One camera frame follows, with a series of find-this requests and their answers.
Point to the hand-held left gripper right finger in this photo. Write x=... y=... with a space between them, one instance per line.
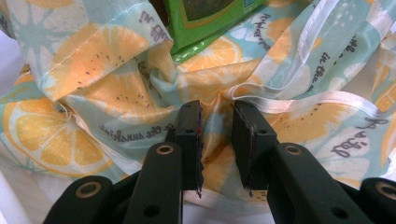
x=252 y=149

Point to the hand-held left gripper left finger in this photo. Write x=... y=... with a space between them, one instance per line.
x=188 y=146

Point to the green snack packet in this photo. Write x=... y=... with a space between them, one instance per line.
x=202 y=31

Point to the citrus print cloth bag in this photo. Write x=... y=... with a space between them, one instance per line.
x=93 y=62

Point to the white table mat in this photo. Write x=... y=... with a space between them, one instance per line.
x=6 y=59

